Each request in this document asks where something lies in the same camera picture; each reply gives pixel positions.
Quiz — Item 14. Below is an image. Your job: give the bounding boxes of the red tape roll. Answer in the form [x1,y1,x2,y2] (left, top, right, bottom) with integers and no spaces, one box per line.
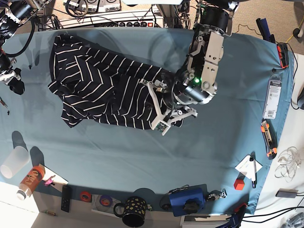
[80,191,92,202]

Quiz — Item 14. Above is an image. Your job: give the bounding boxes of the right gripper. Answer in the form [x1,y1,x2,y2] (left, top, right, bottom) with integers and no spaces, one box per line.
[0,68,25,95]

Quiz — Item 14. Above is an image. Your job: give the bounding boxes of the white coiled cable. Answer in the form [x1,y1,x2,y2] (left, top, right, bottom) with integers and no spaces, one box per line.
[274,146,302,183]

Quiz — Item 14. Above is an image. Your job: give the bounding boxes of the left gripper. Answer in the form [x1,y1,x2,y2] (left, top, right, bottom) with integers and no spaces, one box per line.
[140,79,198,125]

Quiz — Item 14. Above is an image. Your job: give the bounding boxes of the black mug yellow pattern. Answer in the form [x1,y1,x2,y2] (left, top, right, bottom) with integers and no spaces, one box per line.
[113,196,147,228]

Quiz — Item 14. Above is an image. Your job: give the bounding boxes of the black remote control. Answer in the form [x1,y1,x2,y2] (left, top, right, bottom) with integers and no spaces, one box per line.
[61,185,72,213]

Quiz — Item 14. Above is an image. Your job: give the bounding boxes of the white black marker pen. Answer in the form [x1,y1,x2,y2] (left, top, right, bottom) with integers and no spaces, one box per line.
[249,156,257,189]

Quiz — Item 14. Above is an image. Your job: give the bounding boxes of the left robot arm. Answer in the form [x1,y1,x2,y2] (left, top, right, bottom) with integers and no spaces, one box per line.
[141,0,240,130]

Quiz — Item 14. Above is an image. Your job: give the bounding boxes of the orange black utility knife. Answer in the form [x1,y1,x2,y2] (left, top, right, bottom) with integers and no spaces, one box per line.
[261,119,277,160]

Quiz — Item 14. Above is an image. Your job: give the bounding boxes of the white paper card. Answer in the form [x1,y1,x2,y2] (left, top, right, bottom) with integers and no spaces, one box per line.
[235,154,263,179]

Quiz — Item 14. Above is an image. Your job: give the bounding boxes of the translucent plastic cup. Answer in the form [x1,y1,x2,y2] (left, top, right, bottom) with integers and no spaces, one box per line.
[0,146,30,179]

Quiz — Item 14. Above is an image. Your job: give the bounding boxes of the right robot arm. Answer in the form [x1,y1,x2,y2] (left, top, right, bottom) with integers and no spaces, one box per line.
[0,0,49,95]

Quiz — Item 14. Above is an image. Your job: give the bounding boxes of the metal carabiner keys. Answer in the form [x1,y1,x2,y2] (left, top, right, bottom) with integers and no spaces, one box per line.
[205,189,227,202]

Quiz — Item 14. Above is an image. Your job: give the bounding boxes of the blue handled tool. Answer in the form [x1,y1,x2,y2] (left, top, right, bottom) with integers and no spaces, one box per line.
[217,203,247,228]

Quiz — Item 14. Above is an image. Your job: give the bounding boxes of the grey blister package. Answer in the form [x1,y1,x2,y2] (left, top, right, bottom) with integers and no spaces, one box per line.
[263,74,282,119]

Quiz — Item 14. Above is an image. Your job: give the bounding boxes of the orange labelled bottle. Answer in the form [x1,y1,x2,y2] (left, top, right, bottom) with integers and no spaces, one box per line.
[17,166,45,200]

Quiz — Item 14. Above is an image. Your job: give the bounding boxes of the navy white striped t-shirt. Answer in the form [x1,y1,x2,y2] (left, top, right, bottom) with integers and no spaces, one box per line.
[48,34,173,130]

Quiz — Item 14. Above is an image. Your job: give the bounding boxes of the blue black clamp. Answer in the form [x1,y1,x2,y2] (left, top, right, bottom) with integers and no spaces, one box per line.
[256,18,276,43]

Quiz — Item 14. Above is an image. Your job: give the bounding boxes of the grey flat device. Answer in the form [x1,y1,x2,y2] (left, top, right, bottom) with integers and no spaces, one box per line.
[275,189,298,199]

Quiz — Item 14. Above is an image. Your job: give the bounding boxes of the pink small figurine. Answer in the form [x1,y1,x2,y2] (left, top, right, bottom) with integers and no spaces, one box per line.
[44,175,55,186]

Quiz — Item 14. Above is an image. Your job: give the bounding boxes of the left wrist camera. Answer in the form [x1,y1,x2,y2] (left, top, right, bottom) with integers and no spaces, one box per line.
[147,82,171,136]

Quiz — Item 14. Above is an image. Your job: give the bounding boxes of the blue box with knob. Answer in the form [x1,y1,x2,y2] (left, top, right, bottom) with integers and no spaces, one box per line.
[169,188,205,217]

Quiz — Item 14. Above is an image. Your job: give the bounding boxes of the red black clamp tool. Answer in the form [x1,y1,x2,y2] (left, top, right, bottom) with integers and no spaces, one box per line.
[277,42,289,69]

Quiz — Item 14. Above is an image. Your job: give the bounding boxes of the green yellow battery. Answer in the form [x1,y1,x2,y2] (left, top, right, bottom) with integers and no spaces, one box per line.
[45,211,56,216]

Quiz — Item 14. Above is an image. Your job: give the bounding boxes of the white power strip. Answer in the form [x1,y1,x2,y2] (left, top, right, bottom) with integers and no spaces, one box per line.
[94,21,161,28]

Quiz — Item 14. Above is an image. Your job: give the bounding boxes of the purple tape roll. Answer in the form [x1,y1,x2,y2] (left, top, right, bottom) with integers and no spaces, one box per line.
[99,195,113,207]

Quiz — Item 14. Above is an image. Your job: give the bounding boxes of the red cube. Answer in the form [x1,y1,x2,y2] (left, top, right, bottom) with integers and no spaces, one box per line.
[234,179,245,190]

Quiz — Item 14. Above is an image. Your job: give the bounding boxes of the teal table cloth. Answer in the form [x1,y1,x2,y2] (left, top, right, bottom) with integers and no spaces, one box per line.
[0,31,285,213]

